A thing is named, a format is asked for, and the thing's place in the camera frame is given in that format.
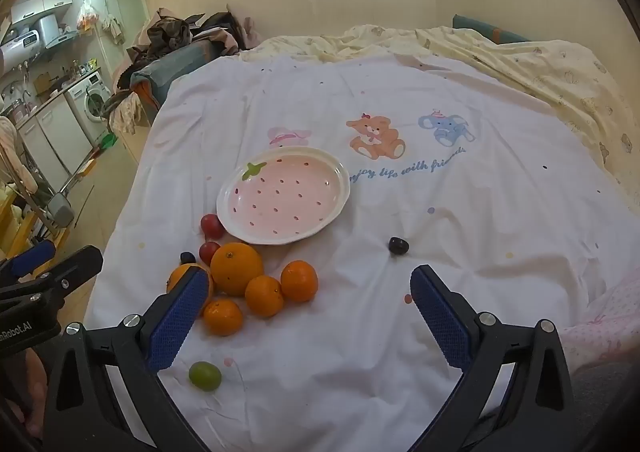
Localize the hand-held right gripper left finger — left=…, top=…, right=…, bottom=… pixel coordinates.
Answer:
left=42, top=264, right=213, bottom=452

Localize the white cartoon printed blanket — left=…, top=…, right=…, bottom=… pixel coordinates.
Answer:
left=82, top=49, right=640, bottom=452

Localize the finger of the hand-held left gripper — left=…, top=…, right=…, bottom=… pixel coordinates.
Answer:
left=0, top=246, right=104, bottom=313
left=0, top=239, right=57, bottom=280

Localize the white washing machine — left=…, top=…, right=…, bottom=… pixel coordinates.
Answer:
left=65, top=69, right=113, bottom=145

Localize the teal headboard cushion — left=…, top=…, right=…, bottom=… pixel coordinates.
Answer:
left=452, top=14, right=533, bottom=45

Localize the white water heater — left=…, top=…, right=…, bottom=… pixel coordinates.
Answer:
left=0, top=29, right=42, bottom=65

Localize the small tangerine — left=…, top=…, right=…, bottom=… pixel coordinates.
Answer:
left=166, top=262, right=216, bottom=317
left=244, top=275, right=285, bottom=319
left=280, top=260, right=319, bottom=303
left=202, top=298, right=244, bottom=337

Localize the pink patterned blanket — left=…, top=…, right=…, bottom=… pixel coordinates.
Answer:
left=555, top=277, right=640, bottom=378

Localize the pile of dark clothes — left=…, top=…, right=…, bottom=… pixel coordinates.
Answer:
left=126, top=6, right=261, bottom=65

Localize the green grape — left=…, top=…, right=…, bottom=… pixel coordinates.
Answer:
left=188, top=361, right=222, bottom=390

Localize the yellow bear printed blanket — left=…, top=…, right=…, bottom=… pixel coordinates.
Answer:
left=240, top=24, right=640, bottom=213

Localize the large orange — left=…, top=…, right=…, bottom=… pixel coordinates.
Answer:
left=210, top=242, right=265, bottom=297

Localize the grey folding chair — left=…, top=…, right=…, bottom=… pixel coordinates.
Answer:
left=10, top=152, right=76, bottom=240

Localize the pink strawberry ceramic plate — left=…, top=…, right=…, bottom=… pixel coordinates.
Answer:
left=216, top=147, right=351, bottom=247

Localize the hanging orange plastic bag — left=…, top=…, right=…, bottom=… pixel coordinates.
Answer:
left=76, top=0, right=98, bottom=30

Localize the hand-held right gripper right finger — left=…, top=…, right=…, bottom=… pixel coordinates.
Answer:
left=410, top=264, right=576, bottom=452

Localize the green sofa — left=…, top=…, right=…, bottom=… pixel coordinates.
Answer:
left=129, top=39, right=226, bottom=127

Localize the person's left hand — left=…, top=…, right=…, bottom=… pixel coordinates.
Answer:
left=0, top=349, right=49, bottom=434

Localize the white wall cabinet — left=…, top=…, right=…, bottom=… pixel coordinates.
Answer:
left=10, top=0, right=75, bottom=25

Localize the white kitchen base cabinet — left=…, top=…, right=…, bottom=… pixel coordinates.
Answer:
left=17, top=92, right=93, bottom=190

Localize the silver range hood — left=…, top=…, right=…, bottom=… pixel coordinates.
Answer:
left=45, top=30, right=81, bottom=50

